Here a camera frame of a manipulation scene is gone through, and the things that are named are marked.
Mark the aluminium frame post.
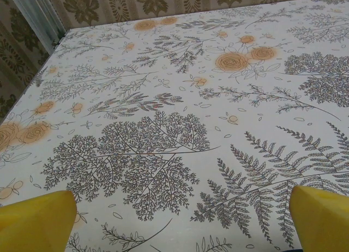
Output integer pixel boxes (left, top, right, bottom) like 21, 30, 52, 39
5, 0, 67, 54

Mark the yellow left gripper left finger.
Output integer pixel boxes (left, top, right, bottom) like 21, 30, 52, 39
0, 190, 78, 252

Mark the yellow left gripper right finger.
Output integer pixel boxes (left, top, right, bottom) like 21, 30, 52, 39
289, 185, 349, 252

